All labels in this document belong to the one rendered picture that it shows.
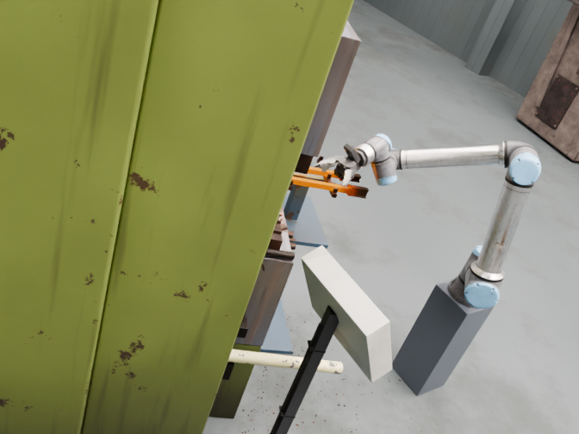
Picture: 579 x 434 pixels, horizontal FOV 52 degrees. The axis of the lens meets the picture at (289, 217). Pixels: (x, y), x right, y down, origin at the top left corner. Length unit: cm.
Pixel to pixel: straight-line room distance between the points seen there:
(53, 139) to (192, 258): 56
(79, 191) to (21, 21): 43
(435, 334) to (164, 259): 172
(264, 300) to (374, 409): 107
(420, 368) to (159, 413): 149
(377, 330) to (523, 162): 114
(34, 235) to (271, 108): 70
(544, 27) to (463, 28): 142
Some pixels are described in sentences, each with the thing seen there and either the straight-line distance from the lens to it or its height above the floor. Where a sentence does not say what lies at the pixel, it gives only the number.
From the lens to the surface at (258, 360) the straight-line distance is 222.
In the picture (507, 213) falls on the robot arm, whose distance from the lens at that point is 265.
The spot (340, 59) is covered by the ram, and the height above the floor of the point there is 170.
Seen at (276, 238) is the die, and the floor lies 98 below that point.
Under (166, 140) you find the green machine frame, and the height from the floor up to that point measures 145.
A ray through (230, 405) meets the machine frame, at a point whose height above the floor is 9.
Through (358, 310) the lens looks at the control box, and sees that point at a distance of 170.
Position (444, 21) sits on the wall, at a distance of 1099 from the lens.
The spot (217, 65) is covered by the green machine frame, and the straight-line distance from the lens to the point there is 152.
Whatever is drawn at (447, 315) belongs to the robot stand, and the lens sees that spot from 308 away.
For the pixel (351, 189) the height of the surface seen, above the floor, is 100.
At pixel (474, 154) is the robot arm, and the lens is 271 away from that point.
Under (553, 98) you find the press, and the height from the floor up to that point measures 51.
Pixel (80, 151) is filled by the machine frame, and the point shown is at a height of 143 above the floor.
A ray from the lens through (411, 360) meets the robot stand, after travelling 331.
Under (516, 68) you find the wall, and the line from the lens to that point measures 1006.
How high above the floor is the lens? 219
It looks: 31 degrees down
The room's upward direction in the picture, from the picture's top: 20 degrees clockwise
